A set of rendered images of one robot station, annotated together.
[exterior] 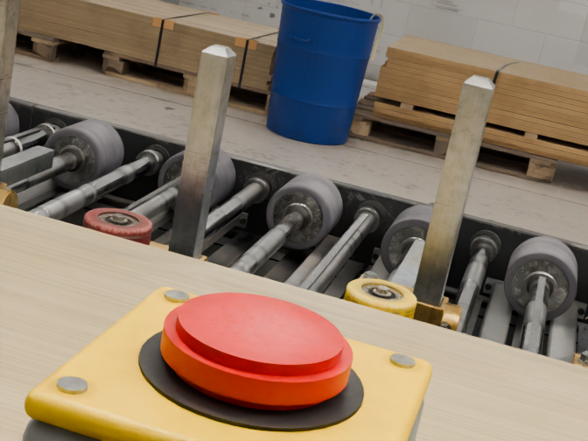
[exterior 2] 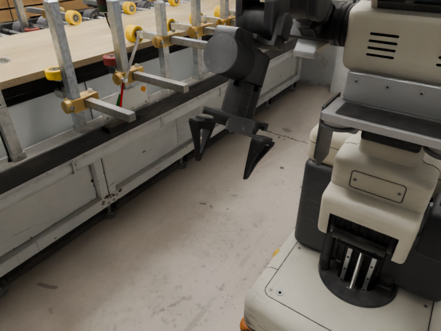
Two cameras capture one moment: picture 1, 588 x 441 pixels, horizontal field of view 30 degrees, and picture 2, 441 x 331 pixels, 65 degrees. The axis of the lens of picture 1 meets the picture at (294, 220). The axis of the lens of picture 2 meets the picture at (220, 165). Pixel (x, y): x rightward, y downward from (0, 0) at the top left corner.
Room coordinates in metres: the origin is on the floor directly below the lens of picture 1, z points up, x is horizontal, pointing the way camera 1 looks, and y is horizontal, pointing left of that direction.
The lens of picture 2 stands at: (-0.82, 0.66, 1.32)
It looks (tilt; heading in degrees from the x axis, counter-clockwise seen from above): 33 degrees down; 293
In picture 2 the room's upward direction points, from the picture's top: straight up
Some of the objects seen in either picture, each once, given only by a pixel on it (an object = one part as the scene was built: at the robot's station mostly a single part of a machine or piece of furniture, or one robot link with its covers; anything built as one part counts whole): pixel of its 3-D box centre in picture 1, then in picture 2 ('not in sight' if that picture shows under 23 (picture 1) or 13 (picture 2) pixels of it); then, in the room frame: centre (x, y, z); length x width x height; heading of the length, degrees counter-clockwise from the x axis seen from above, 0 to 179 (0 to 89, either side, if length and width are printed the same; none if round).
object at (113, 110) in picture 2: not in sight; (92, 104); (0.10, -0.28, 0.81); 0.43 x 0.03 x 0.04; 168
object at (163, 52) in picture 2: not in sight; (164, 56); (0.06, -0.74, 0.87); 0.04 x 0.04 x 0.48; 78
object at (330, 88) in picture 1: (321, 69); not in sight; (5.96, 0.02, 0.36); 0.59 x 0.57 x 0.73; 168
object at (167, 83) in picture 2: not in sight; (146, 78); (0.01, -0.52, 0.84); 0.43 x 0.03 x 0.04; 168
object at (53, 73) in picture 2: not in sight; (58, 81); (0.29, -0.32, 0.85); 0.08 x 0.08 x 0.11
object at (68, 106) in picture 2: not in sight; (80, 102); (0.15, -0.27, 0.81); 0.14 x 0.06 x 0.05; 78
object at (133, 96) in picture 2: not in sight; (126, 101); (0.09, -0.46, 0.75); 0.26 x 0.01 x 0.10; 78
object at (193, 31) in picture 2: not in sight; (199, 29); (0.00, -1.01, 0.95); 0.14 x 0.06 x 0.05; 78
